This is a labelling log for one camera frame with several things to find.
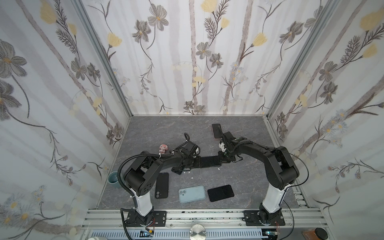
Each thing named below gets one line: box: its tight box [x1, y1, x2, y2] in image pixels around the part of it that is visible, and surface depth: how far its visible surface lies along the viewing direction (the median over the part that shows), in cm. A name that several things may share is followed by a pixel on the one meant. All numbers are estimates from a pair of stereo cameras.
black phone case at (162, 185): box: [155, 172, 169, 199], surface depth 86 cm
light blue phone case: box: [178, 185, 206, 203], surface depth 84 cm
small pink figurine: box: [159, 144, 168, 154], surface depth 100 cm
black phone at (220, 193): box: [207, 184, 235, 202], surface depth 84 cm
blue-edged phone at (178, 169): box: [171, 165, 185, 175], surface depth 92 cm
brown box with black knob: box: [302, 227, 328, 240], surface depth 64 cm
